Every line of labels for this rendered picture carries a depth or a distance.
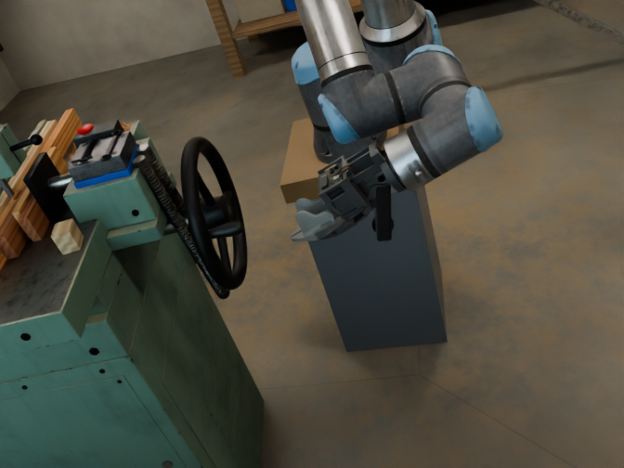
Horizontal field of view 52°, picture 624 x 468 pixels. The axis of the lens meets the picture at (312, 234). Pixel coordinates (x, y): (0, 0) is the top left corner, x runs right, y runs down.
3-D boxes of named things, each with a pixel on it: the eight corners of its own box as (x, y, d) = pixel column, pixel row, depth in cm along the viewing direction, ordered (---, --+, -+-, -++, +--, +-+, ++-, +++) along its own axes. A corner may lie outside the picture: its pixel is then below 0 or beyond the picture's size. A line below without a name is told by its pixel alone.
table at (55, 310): (139, 328, 95) (122, 299, 91) (-44, 368, 99) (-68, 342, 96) (190, 131, 143) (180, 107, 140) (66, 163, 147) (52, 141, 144)
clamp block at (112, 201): (157, 220, 111) (135, 178, 106) (85, 238, 113) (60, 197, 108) (170, 175, 123) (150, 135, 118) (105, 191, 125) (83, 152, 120)
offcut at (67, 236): (80, 249, 105) (69, 230, 103) (62, 255, 105) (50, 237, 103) (84, 236, 108) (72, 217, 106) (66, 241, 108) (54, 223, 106)
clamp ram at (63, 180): (87, 211, 113) (61, 169, 108) (48, 221, 114) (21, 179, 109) (99, 183, 120) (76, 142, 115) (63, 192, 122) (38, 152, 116)
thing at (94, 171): (131, 175, 107) (116, 147, 104) (71, 190, 109) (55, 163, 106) (145, 136, 118) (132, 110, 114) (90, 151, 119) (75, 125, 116)
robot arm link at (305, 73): (306, 105, 165) (283, 44, 155) (370, 83, 163) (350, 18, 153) (313, 134, 153) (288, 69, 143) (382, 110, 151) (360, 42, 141)
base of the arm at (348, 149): (313, 135, 173) (301, 103, 167) (381, 112, 170) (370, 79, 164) (318, 173, 158) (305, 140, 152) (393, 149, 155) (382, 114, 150)
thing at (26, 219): (42, 240, 111) (26, 216, 108) (32, 241, 111) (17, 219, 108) (68, 187, 124) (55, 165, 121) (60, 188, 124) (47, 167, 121)
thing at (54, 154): (35, 236, 112) (18, 211, 109) (28, 238, 113) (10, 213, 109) (70, 170, 130) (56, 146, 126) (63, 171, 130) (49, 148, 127)
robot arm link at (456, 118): (493, 107, 102) (516, 149, 96) (424, 148, 106) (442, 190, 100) (470, 69, 96) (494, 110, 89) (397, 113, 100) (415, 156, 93)
